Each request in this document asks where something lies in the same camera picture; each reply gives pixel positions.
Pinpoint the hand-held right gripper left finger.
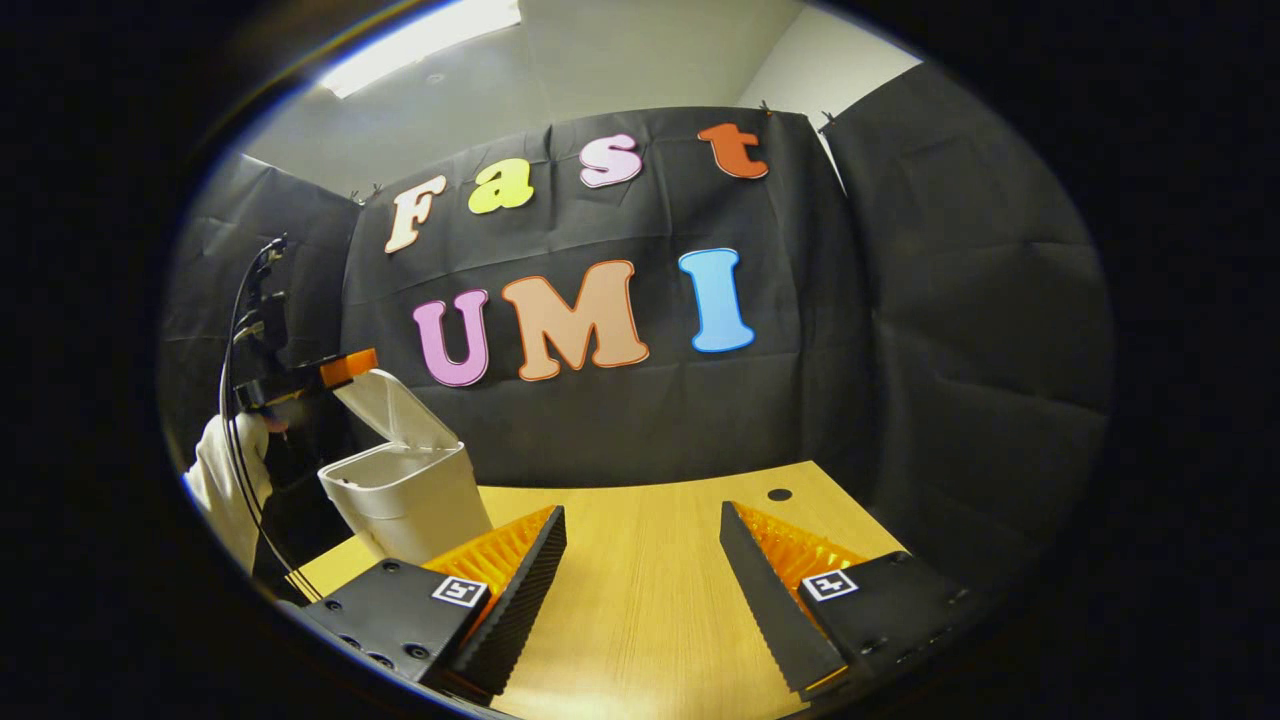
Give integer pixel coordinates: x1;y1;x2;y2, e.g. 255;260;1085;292
303;504;569;701

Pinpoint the wooden desktop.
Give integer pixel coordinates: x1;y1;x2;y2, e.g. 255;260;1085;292
285;460;911;720

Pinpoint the black backdrop cloth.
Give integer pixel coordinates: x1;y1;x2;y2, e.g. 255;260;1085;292
158;62;1116;601

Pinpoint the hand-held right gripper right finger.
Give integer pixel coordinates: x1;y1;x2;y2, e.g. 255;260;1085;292
718;499;976;701

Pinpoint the white desktop garbage bin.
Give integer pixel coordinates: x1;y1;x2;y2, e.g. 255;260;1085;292
318;368;493;566

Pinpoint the black cable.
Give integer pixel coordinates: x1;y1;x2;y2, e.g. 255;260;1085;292
218;236;326;602

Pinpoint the ceiling light panel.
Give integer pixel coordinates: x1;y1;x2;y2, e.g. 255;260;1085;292
320;0;521;98

